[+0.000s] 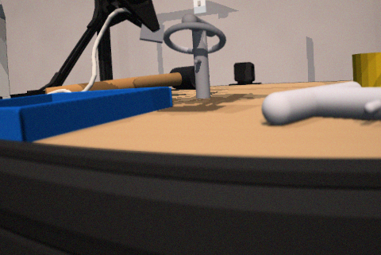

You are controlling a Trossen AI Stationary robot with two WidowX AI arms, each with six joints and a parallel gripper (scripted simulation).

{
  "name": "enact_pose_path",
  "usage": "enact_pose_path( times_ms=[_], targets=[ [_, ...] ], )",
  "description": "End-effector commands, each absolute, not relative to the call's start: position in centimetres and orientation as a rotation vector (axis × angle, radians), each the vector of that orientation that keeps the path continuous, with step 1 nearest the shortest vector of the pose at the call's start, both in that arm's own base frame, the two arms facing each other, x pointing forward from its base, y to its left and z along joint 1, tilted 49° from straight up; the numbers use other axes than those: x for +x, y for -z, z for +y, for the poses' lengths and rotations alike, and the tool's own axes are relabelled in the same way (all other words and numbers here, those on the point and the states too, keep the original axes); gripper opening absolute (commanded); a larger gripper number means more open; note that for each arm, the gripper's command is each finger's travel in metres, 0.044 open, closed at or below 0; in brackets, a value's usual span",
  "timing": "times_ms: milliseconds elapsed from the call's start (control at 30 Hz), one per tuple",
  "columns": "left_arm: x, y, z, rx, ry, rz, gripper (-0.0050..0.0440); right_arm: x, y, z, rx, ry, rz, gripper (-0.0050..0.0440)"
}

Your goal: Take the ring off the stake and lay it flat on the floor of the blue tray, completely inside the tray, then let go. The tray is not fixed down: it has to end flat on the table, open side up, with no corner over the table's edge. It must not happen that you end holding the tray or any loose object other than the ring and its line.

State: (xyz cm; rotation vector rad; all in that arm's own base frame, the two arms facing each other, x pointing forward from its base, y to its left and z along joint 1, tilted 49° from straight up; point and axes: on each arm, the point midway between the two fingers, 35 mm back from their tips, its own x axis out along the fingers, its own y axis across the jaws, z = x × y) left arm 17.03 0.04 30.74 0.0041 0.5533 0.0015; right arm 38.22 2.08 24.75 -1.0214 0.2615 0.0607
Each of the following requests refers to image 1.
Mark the grey post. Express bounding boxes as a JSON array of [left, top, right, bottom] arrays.
[[192, 30, 210, 99]]

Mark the black rubber mallet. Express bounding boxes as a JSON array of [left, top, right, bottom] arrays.
[[45, 66, 196, 94]]

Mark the grey metal ring with white cord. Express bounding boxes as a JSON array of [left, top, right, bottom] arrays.
[[48, 7, 226, 94]]

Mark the blue tray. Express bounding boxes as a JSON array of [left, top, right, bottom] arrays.
[[0, 87, 173, 142]]

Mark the yellow cylinder with center hole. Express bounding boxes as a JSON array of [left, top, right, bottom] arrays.
[[352, 52, 381, 87]]

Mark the grey rounded cylinder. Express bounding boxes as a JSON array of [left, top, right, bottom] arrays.
[[182, 14, 215, 37]]

